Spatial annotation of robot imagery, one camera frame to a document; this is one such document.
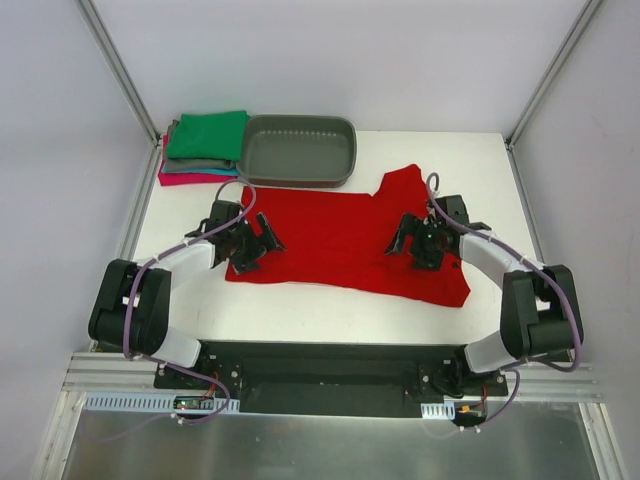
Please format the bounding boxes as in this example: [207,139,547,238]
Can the aluminium rail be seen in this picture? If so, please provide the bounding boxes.
[512,144,577,272]
[88,142,165,351]

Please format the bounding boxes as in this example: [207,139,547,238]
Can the pink folded t shirt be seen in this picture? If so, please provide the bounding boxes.
[157,134,236,187]

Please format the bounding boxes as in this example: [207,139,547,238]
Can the grey folded t shirt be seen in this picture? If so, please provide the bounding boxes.
[165,120,236,173]

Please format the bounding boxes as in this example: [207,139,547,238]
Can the white cable duct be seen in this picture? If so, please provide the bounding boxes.
[84,392,240,415]
[420,400,456,421]

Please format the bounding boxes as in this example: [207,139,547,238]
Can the right aluminium frame post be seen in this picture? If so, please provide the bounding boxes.
[505,0,606,151]

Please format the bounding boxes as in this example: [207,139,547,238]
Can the right aluminium rail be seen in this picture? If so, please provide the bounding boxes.
[512,144,577,272]

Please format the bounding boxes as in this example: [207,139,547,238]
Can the teal folded t shirt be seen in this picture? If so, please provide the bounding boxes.
[200,168,239,177]

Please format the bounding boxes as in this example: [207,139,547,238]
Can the grey plastic bin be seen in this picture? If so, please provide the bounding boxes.
[237,115,357,188]

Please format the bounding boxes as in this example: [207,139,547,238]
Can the left aluminium frame post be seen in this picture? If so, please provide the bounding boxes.
[74,0,160,145]

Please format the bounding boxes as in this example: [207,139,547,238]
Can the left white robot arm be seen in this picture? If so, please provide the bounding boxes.
[88,200,286,389]

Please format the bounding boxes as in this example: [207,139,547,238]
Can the green folded t shirt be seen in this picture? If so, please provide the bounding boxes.
[166,110,250,162]

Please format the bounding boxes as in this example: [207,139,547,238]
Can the left white cable duct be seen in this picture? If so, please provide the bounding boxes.
[84,392,240,415]

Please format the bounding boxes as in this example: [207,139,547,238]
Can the red t shirt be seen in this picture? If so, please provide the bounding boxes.
[225,164,471,308]

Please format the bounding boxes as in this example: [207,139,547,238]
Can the left aluminium rail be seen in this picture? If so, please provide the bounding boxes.
[88,142,165,351]

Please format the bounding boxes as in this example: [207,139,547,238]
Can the aluminium frame post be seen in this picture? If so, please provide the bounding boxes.
[74,0,160,145]
[505,0,606,151]

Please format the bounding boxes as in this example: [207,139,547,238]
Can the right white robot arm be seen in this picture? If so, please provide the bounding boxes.
[386,195,584,398]

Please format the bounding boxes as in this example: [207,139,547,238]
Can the right white cable duct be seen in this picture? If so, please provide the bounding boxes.
[420,400,456,421]

